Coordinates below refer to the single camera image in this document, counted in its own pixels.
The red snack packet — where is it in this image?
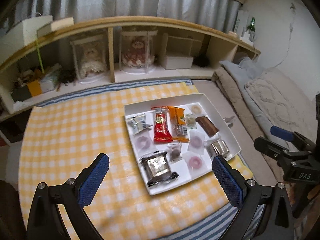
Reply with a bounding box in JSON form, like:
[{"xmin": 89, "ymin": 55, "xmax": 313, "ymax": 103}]
[{"xmin": 151, "ymin": 107, "xmax": 173, "ymax": 144}]

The doll in red dress case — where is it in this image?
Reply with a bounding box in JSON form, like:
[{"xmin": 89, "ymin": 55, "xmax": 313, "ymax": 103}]
[{"xmin": 119, "ymin": 30, "xmax": 157, "ymax": 75}]

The white box on shelf top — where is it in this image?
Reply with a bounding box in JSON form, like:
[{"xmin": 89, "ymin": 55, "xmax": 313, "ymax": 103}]
[{"xmin": 1, "ymin": 15, "xmax": 53, "ymax": 62}]

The yellow white checkered cloth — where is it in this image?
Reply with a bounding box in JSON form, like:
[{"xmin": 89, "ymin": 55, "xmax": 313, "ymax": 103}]
[{"xmin": 17, "ymin": 81, "xmax": 254, "ymax": 240}]

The green white candy packet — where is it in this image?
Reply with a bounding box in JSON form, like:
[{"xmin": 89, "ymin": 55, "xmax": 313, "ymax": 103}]
[{"xmin": 184, "ymin": 113, "xmax": 197, "ymax": 129}]

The grey curtain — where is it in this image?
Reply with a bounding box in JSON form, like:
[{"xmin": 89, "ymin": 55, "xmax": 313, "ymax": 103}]
[{"xmin": 1, "ymin": 0, "xmax": 245, "ymax": 34}]

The beige blanket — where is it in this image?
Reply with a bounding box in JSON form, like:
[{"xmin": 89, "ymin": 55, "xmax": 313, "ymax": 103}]
[{"xmin": 214, "ymin": 67, "xmax": 283, "ymax": 185}]

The purple ring candy packet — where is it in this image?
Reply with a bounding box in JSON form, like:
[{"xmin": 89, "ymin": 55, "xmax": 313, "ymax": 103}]
[
  {"xmin": 188, "ymin": 129, "xmax": 205, "ymax": 155},
  {"xmin": 135, "ymin": 135, "xmax": 153, "ymax": 154}
]

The beige ring candy packet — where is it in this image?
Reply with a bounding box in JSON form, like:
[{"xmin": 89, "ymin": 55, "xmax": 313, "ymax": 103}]
[{"xmin": 187, "ymin": 103, "xmax": 206, "ymax": 118}]

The pink ring candy packet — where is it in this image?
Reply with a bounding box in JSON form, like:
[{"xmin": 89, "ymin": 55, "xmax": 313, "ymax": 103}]
[{"xmin": 182, "ymin": 152, "xmax": 207, "ymax": 178}]

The grey blue blanket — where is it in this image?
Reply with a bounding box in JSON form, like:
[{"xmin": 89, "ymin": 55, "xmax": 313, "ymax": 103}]
[{"xmin": 220, "ymin": 57, "xmax": 290, "ymax": 149}]

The small clear chocolate ball packet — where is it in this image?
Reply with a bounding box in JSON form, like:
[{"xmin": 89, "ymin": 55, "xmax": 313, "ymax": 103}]
[{"xmin": 168, "ymin": 142, "xmax": 182, "ymax": 163}]

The green glass bottle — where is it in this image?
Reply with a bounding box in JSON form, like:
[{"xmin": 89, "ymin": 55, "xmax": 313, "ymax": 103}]
[{"xmin": 247, "ymin": 17, "xmax": 255, "ymax": 42}]

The silver foil snack packet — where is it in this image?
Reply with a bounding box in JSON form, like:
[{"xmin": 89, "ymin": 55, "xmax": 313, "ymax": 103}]
[
  {"xmin": 204, "ymin": 137, "xmax": 229, "ymax": 160},
  {"xmin": 140, "ymin": 151, "xmax": 179, "ymax": 187}
]

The orange snack bar packet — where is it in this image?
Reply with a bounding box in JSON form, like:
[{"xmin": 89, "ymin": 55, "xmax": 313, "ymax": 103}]
[{"xmin": 168, "ymin": 106, "xmax": 189, "ymax": 142}]

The orange box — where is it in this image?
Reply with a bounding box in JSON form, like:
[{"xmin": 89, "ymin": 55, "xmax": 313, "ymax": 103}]
[{"xmin": 27, "ymin": 80, "xmax": 42, "ymax": 97}]

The white cardboard tray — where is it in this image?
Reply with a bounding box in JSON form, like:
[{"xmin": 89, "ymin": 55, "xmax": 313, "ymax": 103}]
[{"xmin": 124, "ymin": 94, "xmax": 241, "ymax": 196}]

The crumpled white wrapper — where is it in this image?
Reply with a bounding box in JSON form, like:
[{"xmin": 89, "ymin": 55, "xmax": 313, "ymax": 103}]
[{"xmin": 223, "ymin": 116, "xmax": 235, "ymax": 128}]

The brown chocolate bar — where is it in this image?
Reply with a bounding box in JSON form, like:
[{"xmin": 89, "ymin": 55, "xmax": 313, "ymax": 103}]
[{"xmin": 195, "ymin": 116, "xmax": 219, "ymax": 138}]

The white barcode snack packet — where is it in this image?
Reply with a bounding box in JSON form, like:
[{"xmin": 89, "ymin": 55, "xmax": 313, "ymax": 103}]
[{"xmin": 126, "ymin": 113, "xmax": 152, "ymax": 135}]

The white storage box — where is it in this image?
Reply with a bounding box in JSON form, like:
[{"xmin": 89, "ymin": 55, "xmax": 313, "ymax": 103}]
[{"xmin": 161, "ymin": 55, "xmax": 194, "ymax": 70}]

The wooden shelf headboard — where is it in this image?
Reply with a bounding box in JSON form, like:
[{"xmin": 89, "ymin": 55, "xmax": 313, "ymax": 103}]
[{"xmin": 1, "ymin": 16, "xmax": 260, "ymax": 120}]

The doll in white dress case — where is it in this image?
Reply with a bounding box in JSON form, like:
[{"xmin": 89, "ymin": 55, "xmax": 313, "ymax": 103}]
[{"xmin": 70, "ymin": 34, "xmax": 107, "ymax": 84}]

